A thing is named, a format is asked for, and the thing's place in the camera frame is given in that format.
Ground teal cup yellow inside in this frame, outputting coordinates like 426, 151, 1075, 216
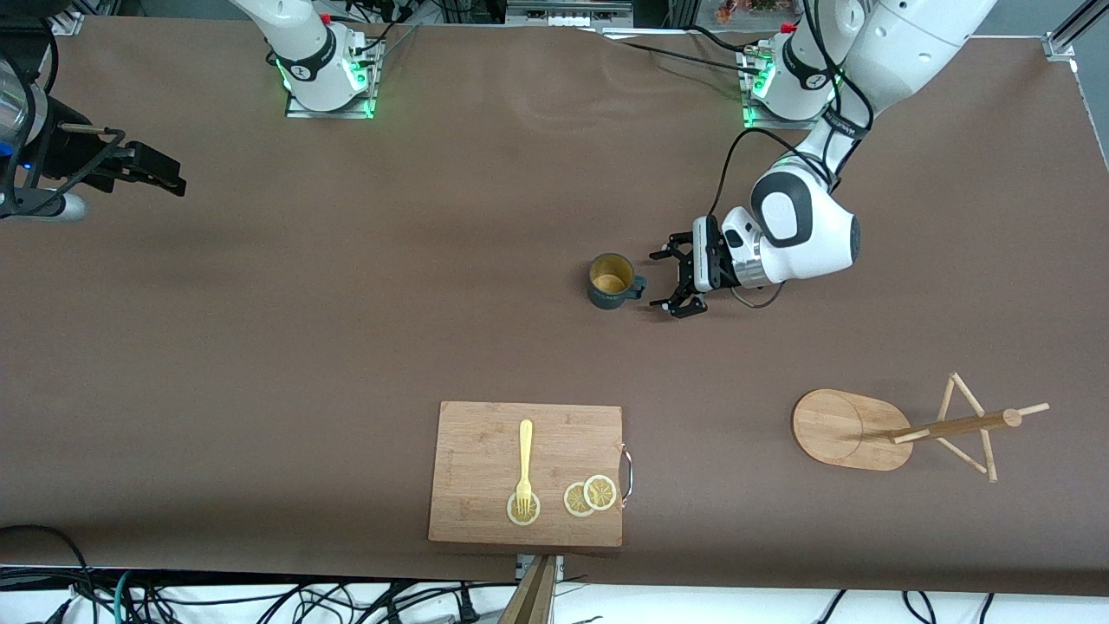
587, 253, 648, 311

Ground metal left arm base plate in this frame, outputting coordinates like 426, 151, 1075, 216
741, 43, 834, 131

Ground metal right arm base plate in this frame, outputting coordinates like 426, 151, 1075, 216
286, 35, 379, 120

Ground yellow plastic fork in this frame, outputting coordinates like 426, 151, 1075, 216
516, 419, 535, 517

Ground grey metal box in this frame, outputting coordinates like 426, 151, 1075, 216
507, 0, 633, 27

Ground black looped cable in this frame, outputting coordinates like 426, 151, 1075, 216
0, 524, 94, 612

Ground brown table cover sheet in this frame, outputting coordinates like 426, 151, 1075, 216
0, 16, 1109, 597

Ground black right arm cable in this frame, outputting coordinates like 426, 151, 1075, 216
0, 26, 128, 205

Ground wooden post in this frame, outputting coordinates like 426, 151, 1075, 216
498, 555, 557, 624

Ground red orange objects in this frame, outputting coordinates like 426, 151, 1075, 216
717, 0, 781, 24

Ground wooden cutting board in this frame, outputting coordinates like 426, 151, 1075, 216
428, 400, 625, 548

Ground wooden cup rack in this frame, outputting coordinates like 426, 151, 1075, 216
792, 373, 1051, 484

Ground black cable on table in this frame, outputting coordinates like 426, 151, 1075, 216
606, 35, 768, 77

